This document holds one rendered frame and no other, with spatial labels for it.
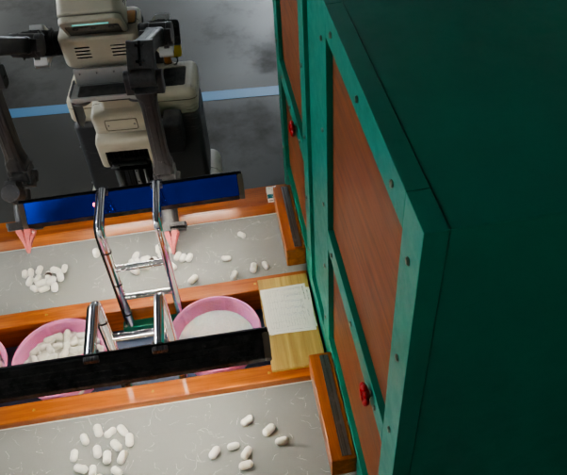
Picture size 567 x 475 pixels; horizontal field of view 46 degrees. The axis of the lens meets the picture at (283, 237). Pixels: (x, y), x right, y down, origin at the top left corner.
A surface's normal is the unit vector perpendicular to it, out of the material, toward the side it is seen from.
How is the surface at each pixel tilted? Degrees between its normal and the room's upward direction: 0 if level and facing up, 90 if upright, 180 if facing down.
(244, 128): 0
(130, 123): 98
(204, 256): 0
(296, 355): 0
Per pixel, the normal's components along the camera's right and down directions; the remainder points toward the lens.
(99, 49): 0.08, 0.79
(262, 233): -0.05, -0.71
